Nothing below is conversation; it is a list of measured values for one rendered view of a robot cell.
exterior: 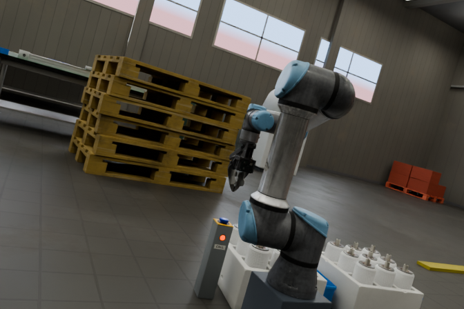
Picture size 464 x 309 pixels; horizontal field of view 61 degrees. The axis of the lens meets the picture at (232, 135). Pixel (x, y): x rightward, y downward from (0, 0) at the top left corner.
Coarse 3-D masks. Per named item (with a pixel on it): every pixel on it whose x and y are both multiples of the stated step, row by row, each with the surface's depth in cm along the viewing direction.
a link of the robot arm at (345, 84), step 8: (344, 80) 108; (344, 88) 107; (352, 88) 110; (336, 96) 107; (344, 96) 108; (352, 96) 110; (336, 104) 109; (344, 104) 109; (352, 104) 112; (320, 112) 122; (328, 112) 116; (336, 112) 112; (344, 112) 114; (312, 120) 128; (320, 120) 125; (328, 120) 126; (312, 128) 136
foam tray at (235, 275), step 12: (228, 252) 174; (228, 264) 170; (240, 264) 159; (228, 276) 167; (240, 276) 156; (228, 288) 164; (240, 288) 154; (324, 288) 167; (228, 300) 162; (240, 300) 155
